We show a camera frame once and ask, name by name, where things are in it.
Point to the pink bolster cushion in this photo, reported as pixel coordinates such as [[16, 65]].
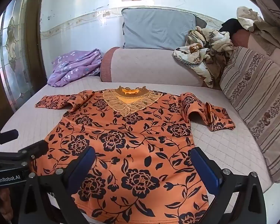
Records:
[[151, 66]]

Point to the purple floral cloth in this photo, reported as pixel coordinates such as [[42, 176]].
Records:
[[74, 66]]

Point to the striped floral pillow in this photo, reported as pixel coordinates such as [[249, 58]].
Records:
[[259, 102]]

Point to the white crumpled cloth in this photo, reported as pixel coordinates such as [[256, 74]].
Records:
[[247, 17]]

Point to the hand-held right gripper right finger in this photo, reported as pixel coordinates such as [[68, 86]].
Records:
[[204, 171]]

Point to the black cloth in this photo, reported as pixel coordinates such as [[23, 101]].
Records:
[[231, 25]]

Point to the orange black floral shirt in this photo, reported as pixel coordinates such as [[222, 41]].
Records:
[[135, 149]]

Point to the quilted bed mattress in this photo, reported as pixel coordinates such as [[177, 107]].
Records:
[[224, 144]]

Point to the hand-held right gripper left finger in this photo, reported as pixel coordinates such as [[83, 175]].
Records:
[[85, 164]]

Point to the beige floral blanket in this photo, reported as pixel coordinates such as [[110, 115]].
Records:
[[205, 51]]

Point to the stained glass wooden door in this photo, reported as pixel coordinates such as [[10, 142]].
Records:
[[12, 51]]

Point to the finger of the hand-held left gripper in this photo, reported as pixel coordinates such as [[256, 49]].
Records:
[[7, 135], [36, 149]]

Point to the beige towel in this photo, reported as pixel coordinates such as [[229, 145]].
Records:
[[270, 25]]

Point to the grey pillow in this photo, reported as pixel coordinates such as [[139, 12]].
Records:
[[157, 29]]

